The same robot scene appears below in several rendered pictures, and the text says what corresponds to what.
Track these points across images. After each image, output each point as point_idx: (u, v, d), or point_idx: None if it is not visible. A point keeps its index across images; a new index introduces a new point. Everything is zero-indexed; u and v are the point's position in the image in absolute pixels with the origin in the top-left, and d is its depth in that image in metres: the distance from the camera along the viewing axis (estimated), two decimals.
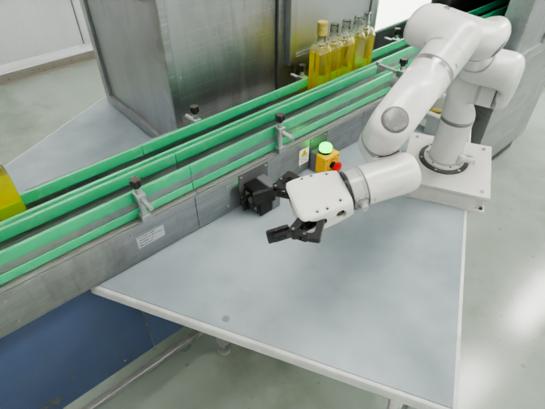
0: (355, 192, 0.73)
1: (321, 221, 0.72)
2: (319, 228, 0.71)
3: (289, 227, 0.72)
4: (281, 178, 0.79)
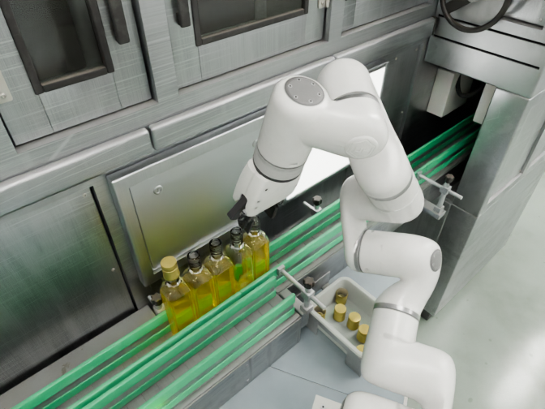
0: None
1: None
2: None
3: (275, 204, 0.73)
4: (244, 218, 0.68)
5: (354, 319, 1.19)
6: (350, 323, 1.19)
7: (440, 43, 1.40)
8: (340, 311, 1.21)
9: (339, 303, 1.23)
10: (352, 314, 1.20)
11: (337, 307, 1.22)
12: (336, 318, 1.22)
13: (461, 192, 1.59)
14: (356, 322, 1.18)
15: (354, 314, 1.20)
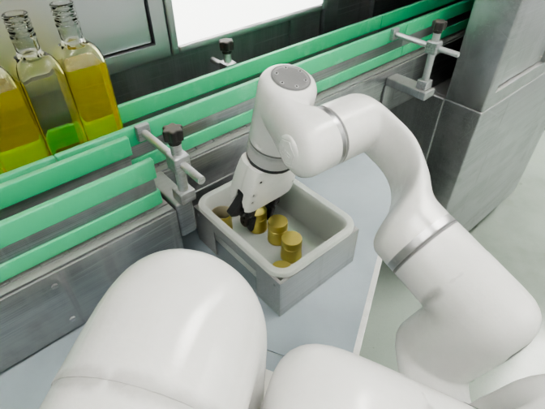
0: None
1: None
2: None
3: (271, 204, 0.73)
4: (245, 213, 0.68)
5: (276, 224, 0.70)
6: (271, 231, 0.71)
7: None
8: (255, 213, 0.72)
9: None
10: (274, 217, 0.71)
11: None
12: None
13: (459, 76, 1.11)
14: (279, 228, 0.70)
15: (276, 217, 0.72)
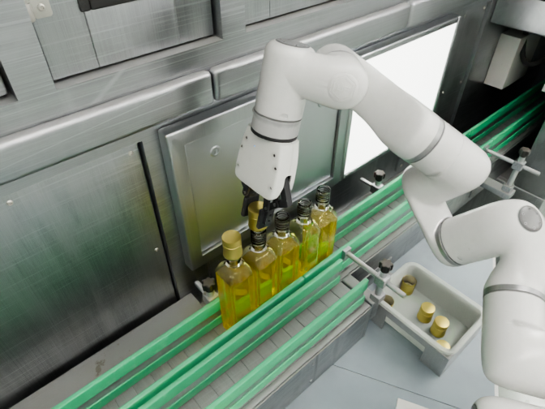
0: None
1: None
2: None
3: (255, 194, 0.75)
4: None
5: (428, 310, 1.03)
6: (423, 314, 1.03)
7: (513, 0, 1.24)
8: (262, 208, 0.73)
9: (248, 208, 0.73)
10: (425, 304, 1.04)
11: (256, 209, 0.73)
12: None
13: (527, 171, 1.43)
14: (431, 313, 1.02)
15: (426, 304, 1.04)
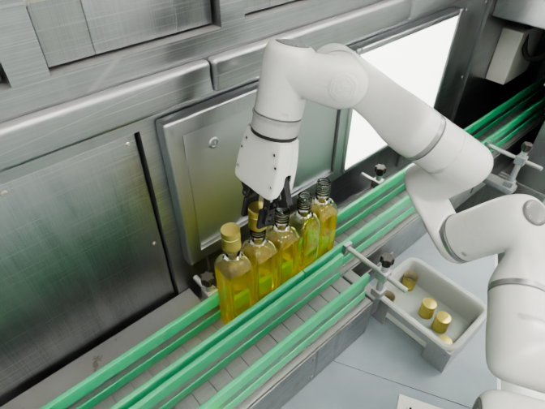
0: None
1: None
2: None
3: (255, 194, 0.75)
4: None
5: (430, 306, 1.01)
6: (425, 310, 1.02)
7: None
8: (262, 208, 0.73)
9: (248, 207, 0.73)
10: (426, 300, 1.03)
11: (256, 209, 0.73)
12: None
13: (529, 167, 1.42)
14: (432, 309, 1.01)
15: (428, 299, 1.03)
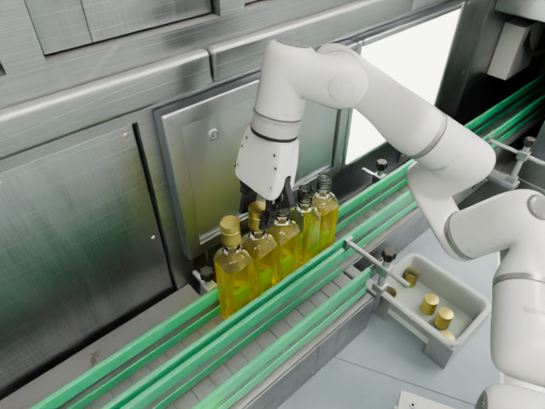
0: None
1: None
2: None
3: (253, 191, 0.75)
4: None
5: (431, 301, 1.00)
6: (426, 306, 1.01)
7: None
8: (262, 208, 0.73)
9: (248, 208, 0.73)
10: (428, 296, 1.02)
11: (256, 209, 0.73)
12: None
13: (531, 163, 1.41)
14: (434, 304, 1.00)
15: (430, 295, 1.02)
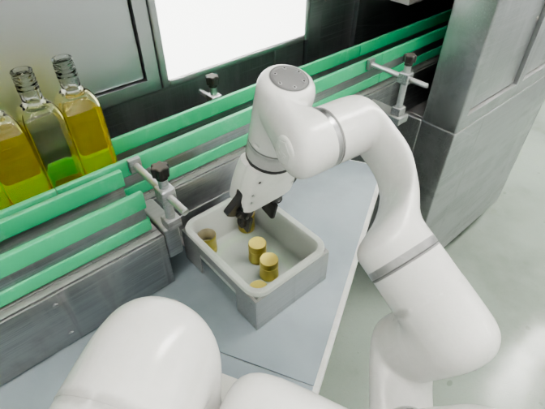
0: None
1: None
2: None
3: (274, 202, 0.73)
4: (241, 215, 0.68)
5: (256, 246, 0.78)
6: (251, 252, 0.79)
7: None
8: None
9: None
10: (254, 239, 0.79)
11: None
12: None
13: (434, 100, 1.18)
14: (258, 250, 0.77)
15: (256, 238, 0.79)
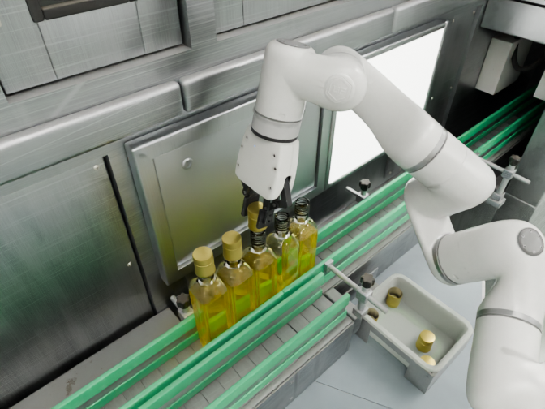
0: None
1: None
2: None
3: (255, 194, 0.75)
4: None
5: (262, 208, 0.73)
6: None
7: (504, 4, 1.21)
8: (236, 238, 0.73)
9: (222, 238, 0.73)
10: (253, 209, 0.73)
11: (230, 240, 0.72)
12: (240, 252, 0.74)
13: (518, 178, 1.40)
14: None
15: (251, 208, 0.73)
